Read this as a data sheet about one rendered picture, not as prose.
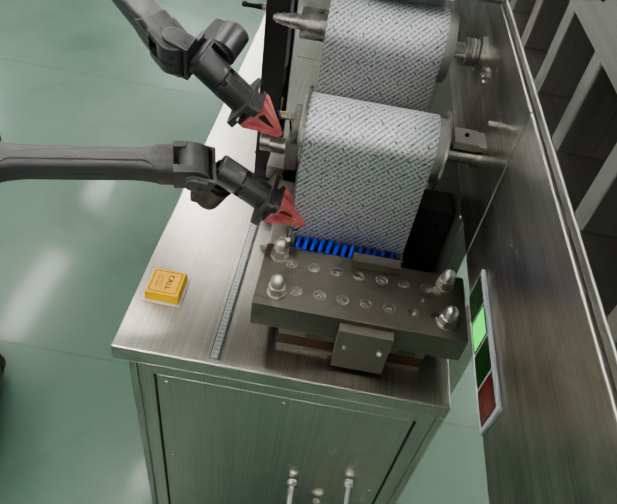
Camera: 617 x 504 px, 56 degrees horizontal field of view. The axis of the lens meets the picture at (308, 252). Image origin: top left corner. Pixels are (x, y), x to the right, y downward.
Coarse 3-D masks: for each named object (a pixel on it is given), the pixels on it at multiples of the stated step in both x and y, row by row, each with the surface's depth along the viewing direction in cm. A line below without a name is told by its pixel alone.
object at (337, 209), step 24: (312, 192) 110; (336, 192) 109; (360, 192) 109; (384, 192) 108; (408, 192) 107; (312, 216) 114; (336, 216) 114; (360, 216) 113; (384, 216) 112; (408, 216) 111; (312, 240) 119; (336, 240) 118; (360, 240) 117; (384, 240) 116
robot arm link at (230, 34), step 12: (216, 24) 105; (228, 24) 104; (240, 24) 105; (168, 36) 100; (180, 36) 100; (192, 36) 100; (204, 36) 104; (216, 36) 103; (228, 36) 103; (240, 36) 105; (180, 48) 99; (192, 48) 101; (228, 48) 103; (240, 48) 105
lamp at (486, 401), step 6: (486, 384) 78; (480, 390) 80; (486, 390) 78; (492, 390) 76; (480, 396) 80; (486, 396) 78; (492, 396) 75; (480, 402) 80; (486, 402) 77; (492, 402) 75; (480, 408) 79; (486, 408) 77; (492, 408) 75; (480, 414) 79; (486, 414) 76
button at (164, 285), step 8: (160, 272) 121; (168, 272) 121; (176, 272) 121; (152, 280) 119; (160, 280) 119; (168, 280) 119; (176, 280) 120; (184, 280) 120; (152, 288) 117; (160, 288) 118; (168, 288) 118; (176, 288) 118; (152, 296) 118; (160, 296) 117; (168, 296) 117; (176, 296) 117
